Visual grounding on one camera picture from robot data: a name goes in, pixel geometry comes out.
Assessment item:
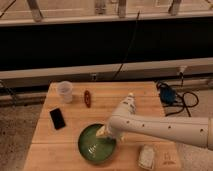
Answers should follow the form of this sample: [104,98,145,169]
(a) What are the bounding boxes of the clear plastic measuring cup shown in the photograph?
[56,81,73,103]

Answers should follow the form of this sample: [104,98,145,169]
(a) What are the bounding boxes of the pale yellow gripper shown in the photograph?
[96,125,124,141]

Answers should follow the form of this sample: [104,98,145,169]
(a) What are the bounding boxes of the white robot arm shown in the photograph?
[96,93,213,151]

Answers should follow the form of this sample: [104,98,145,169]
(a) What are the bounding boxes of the blue device on floor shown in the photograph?
[160,86,175,104]

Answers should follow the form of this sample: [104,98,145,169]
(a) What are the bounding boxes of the white wrapped packet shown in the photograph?
[138,145,155,171]

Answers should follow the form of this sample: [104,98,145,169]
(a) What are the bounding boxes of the green ceramic bowl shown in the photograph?
[78,123,117,164]

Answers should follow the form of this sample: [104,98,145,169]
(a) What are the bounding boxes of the black hanging cable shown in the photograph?
[110,9,141,81]

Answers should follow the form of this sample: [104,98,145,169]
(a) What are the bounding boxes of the black floor cable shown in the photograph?
[155,71,200,118]

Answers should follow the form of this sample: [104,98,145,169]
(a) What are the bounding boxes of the black smartphone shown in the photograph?
[50,108,66,130]

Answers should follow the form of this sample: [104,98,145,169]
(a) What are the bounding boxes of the dark red oblong object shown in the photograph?
[84,90,91,108]

